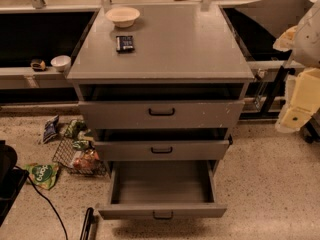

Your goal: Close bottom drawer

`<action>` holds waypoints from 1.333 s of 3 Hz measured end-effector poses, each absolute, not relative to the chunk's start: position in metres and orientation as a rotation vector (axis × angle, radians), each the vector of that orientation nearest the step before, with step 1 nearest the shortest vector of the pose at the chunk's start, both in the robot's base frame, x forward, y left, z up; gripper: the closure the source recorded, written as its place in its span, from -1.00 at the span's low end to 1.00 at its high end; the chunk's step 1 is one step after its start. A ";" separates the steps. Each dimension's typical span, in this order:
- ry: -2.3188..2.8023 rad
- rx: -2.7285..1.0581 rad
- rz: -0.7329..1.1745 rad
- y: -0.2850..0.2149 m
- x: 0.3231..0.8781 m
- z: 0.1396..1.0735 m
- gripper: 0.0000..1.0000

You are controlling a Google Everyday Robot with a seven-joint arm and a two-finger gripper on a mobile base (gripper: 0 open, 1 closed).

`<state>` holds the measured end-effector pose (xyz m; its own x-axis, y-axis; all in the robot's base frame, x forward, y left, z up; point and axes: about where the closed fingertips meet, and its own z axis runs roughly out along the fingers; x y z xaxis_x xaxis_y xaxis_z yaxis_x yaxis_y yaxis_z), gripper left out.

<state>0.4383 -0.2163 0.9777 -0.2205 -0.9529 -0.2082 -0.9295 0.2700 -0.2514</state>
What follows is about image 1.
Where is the grey bottom drawer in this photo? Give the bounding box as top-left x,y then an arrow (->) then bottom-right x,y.
98,161 -> 227,220

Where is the grey drawer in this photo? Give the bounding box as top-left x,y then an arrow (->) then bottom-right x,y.
80,84 -> 244,129
95,128 -> 233,161
98,161 -> 227,220

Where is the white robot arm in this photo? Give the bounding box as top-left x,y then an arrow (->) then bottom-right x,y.
273,1 -> 320,133

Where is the grey drawer cabinet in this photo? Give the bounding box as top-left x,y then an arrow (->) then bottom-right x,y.
66,3 -> 256,172

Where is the grey middle drawer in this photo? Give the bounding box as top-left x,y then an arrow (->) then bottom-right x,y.
95,128 -> 233,161

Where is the grey top drawer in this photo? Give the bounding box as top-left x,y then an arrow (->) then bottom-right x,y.
80,84 -> 244,129

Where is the black tray stand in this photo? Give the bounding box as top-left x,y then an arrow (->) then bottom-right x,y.
236,0 -> 320,129

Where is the dark blue snack bar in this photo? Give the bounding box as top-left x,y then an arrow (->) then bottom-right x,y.
116,36 -> 135,53

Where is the beige paper bowl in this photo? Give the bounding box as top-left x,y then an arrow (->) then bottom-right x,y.
105,7 -> 140,28

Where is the orange snack bag in basket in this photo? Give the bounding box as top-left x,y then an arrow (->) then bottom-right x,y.
71,149 -> 99,170

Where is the green bag in basket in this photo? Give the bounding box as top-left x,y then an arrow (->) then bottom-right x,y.
64,119 -> 87,139

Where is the small white cup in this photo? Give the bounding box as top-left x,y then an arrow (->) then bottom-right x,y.
51,55 -> 71,72

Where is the black bar on floor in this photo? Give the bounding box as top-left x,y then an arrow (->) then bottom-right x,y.
79,207 -> 94,240

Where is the blue chip bag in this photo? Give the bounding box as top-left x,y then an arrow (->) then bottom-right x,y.
43,115 -> 59,143

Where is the green snack bag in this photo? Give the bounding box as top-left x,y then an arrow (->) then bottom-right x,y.
24,163 -> 59,190

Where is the black equipment left edge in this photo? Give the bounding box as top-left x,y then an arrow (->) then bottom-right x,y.
0,140 -> 28,227

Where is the black wire basket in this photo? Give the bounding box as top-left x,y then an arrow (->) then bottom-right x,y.
53,128 -> 106,176

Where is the black cable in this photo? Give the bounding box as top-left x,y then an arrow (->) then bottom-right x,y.
13,164 -> 70,240

